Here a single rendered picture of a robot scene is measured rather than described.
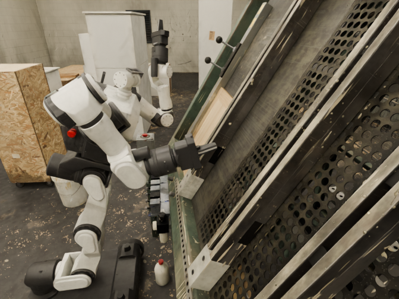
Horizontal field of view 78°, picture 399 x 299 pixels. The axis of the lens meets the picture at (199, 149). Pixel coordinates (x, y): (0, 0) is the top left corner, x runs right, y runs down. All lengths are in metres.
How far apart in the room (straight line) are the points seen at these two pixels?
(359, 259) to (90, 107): 0.62
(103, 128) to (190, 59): 8.78
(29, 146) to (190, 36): 7.27
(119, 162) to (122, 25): 2.96
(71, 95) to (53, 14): 9.85
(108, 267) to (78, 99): 1.45
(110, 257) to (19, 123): 1.63
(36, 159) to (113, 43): 1.69
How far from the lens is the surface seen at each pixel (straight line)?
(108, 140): 0.68
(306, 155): 0.63
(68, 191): 2.68
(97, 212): 1.42
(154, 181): 1.55
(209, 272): 0.81
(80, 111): 0.65
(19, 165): 3.17
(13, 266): 2.48
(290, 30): 1.03
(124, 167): 0.70
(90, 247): 1.53
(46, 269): 1.83
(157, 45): 1.41
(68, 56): 10.45
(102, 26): 3.63
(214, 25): 4.91
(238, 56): 1.42
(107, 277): 1.88
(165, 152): 0.73
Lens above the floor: 1.63
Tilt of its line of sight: 27 degrees down
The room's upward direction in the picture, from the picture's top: straight up
